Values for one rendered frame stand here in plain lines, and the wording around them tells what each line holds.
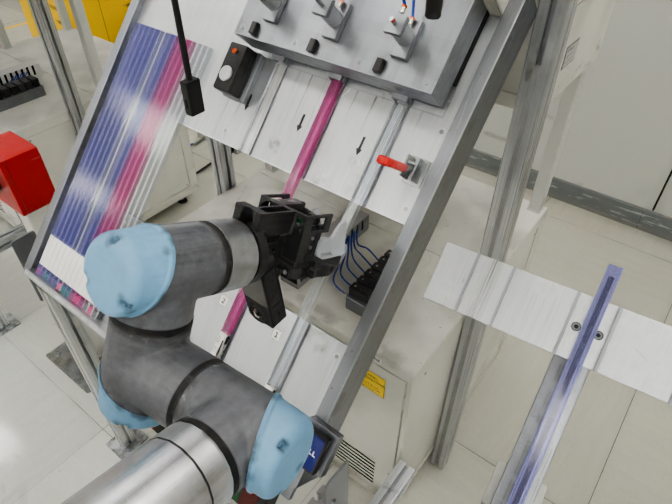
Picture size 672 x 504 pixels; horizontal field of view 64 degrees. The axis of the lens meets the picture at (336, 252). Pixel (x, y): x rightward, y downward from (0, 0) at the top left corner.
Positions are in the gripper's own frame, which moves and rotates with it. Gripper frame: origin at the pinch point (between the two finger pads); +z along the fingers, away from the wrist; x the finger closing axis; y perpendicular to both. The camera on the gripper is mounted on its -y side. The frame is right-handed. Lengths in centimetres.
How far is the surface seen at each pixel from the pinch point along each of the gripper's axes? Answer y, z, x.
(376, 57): 25.5, 1.6, 3.1
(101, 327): -28.5, -8.5, 34.1
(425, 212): 9.3, 2.4, -10.0
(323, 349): -12.9, -2.4, -4.5
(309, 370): -16.4, -3.3, -3.9
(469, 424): -62, 86, -13
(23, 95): -14, 36, 150
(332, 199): -8, 55, 35
